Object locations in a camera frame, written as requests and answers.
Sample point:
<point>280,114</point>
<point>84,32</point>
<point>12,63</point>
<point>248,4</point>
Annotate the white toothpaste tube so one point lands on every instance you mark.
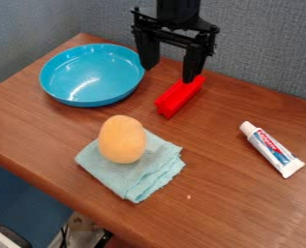
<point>277,154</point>

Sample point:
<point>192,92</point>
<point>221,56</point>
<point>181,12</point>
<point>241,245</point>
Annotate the blue plate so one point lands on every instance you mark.
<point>93,75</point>

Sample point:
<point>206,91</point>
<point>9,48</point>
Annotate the yellow foam ball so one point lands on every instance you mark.
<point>122,139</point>

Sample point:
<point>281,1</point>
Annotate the light blue cloth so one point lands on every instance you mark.
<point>136,181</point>

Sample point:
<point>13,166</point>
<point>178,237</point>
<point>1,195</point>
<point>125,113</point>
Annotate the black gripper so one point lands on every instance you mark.
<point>177,25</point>

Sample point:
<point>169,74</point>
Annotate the red plastic block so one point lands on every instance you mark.
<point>177,96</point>

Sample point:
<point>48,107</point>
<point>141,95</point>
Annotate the grey object under table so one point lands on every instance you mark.
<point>81,233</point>

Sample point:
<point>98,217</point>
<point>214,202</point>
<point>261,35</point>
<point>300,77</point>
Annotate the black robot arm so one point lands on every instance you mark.
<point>173,23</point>

